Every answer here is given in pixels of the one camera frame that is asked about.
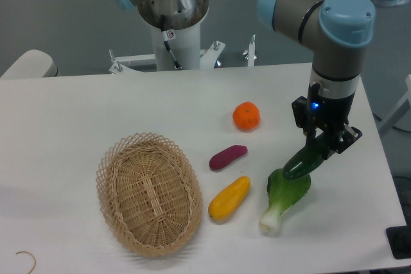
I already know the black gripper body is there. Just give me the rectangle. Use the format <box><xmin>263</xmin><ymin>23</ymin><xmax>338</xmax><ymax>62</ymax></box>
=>
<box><xmin>292</xmin><ymin>83</ymin><xmax>354</xmax><ymax>133</ymax></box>

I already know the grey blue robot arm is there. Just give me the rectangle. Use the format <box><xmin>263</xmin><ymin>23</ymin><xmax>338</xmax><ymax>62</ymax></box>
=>
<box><xmin>257</xmin><ymin>0</ymin><xmax>376</xmax><ymax>158</ymax></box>

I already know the green bok choy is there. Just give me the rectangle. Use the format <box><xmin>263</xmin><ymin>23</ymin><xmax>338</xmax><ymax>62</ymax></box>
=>
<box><xmin>259</xmin><ymin>168</ymin><xmax>311</xmax><ymax>235</ymax></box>

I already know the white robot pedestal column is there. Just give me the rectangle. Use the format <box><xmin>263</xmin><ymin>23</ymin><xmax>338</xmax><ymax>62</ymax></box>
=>
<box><xmin>138</xmin><ymin>0</ymin><xmax>209</xmax><ymax>54</ymax></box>

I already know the white frame at right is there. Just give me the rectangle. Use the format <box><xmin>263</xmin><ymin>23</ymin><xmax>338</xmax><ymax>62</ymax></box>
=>
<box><xmin>377</xmin><ymin>75</ymin><xmax>410</xmax><ymax>136</ymax></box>

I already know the purple sweet potato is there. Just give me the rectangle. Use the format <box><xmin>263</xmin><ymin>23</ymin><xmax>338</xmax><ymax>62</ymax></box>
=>
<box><xmin>209</xmin><ymin>145</ymin><xmax>248</xmax><ymax>171</ymax></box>

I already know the orange tangerine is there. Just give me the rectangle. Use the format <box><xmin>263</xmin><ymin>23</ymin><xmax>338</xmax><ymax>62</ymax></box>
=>
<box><xmin>232</xmin><ymin>101</ymin><xmax>261</xmax><ymax>131</ymax></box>

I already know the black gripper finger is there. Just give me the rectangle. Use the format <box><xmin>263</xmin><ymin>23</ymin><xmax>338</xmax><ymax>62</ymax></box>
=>
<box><xmin>323</xmin><ymin>123</ymin><xmax>362</xmax><ymax>160</ymax></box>
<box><xmin>304</xmin><ymin>126</ymin><xmax>324</xmax><ymax>146</ymax></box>

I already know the white metal base frame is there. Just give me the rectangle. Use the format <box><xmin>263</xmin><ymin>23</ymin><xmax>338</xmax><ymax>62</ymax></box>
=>
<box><xmin>107</xmin><ymin>34</ymin><xmax>259</xmax><ymax>75</ymax></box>

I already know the yellow mango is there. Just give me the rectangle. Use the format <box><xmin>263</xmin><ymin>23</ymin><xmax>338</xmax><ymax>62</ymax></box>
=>
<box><xmin>208</xmin><ymin>176</ymin><xmax>251</xmax><ymax>221</ymax></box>

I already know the tan rubber band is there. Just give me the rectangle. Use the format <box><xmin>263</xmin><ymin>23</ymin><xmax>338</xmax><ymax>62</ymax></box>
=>
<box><xmin>15</xmin><ymin>251</ymin><xmax>37</xmax><ymax>272</ymax></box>

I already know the woven wicker basket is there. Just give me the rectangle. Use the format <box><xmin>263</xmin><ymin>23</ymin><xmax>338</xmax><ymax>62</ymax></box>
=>
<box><xmin>96</xmin><ymin>132</ymin><xmax>203</xmax><ymax>257</ymax></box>

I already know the dark green cucumber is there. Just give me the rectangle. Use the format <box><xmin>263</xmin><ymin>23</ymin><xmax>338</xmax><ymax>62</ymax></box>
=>
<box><xmin>283</xmin><ymin>133</ymin><xmax>330</xmax><ymax>180</ymax></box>

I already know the black cable on pedestal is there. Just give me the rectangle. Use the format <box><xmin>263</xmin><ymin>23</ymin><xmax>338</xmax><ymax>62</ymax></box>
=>
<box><xmin>159</xmin><ymin>14</ymin><xmax>183</xmax><ymax>71</ymax></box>

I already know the black device at table edge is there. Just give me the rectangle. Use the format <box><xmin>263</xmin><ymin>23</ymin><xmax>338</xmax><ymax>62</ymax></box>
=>
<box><xmin>386</xmin><ymin>226</ymin><xmax>410</xmax><ymax>260</ymax></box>

